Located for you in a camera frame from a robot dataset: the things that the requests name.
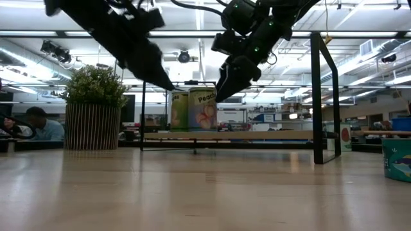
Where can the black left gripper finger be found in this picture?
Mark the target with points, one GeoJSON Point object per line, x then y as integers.
{"type": "Point", "coordinates": [155, 75]}

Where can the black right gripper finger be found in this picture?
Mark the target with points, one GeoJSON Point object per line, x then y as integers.
{"type": "Point", "coordinates": [221, 78]}
{"type": "Point", "coordinates": [232, 85]}

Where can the tall blue peaches can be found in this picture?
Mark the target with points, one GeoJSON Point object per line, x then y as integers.
{"type": "Point", "coordinates": [202, 115]}

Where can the potted plant striped pot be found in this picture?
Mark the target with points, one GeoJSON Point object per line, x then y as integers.
{"type": "Point", "coordinates": [91, 125]}

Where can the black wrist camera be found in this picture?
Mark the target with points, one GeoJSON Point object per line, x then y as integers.
{"type": "Point", "coordinates": [224, 43]}
{"type": "Point", "coordinates": [152, 19]}

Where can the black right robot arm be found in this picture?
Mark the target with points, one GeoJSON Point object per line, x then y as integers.
{"type": "Point", "coordinates": [289, 13]}

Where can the black table rig frame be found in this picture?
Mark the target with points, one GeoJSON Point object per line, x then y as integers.
{"type": "Point", "coordinates": [38, 146]}

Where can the black background frame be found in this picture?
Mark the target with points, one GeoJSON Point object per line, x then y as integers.
{"type": "Point", "coordinates": [191, 82]}

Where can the wooden shelf black metal frame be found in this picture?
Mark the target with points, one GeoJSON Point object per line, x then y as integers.
{"type": "Point", "coordinates": [257, 134]}

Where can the black ceiling-mounted device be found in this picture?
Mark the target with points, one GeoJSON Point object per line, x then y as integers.
{"type": "Point", "coordinates": [388, 58]}
{"type": "Point", "coordinates": [59, 53]}

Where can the black monitor screen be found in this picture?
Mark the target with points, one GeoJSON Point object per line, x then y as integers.
{"type": "Point", "coordinates": [130, 109]}

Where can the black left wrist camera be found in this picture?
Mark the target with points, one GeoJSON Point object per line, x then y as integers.
{"type": "Point", "coordinates": [152, 19]}

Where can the black round ceiling device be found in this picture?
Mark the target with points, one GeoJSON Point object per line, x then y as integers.
{"type": "Point", "coordinates": [184, 57]}

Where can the person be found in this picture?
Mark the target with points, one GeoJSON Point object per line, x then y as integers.
{"type": "Point", "coordinates": [48, 130]}
{"type": "Point", "coordinates": [9, 123]}

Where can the teal box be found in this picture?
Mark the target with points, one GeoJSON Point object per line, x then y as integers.
{"type": "Point", "coordinates": [398, 160]}

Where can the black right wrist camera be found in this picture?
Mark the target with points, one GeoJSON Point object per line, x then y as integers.
{"type": "Point", "coordinates": [224, 43]}

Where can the blue storage bin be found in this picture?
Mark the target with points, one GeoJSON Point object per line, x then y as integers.
{"type": "Point", "coordinates": [401, 124]}

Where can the tall green fruit can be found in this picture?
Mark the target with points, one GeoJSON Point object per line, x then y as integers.
{"type": "Point", "coordinates": [179, 112]}

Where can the black overhead frame beam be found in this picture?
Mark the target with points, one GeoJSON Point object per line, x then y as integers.
{"type": "Point", "coordinates": [401, 33]}

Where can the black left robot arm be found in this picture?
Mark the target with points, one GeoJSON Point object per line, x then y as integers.
{"type": "Point", "coordinates": [83, 16]}

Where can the background wooden table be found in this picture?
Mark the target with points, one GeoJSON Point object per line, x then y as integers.
{"type": "Point", "coordinates": [385, 132]}

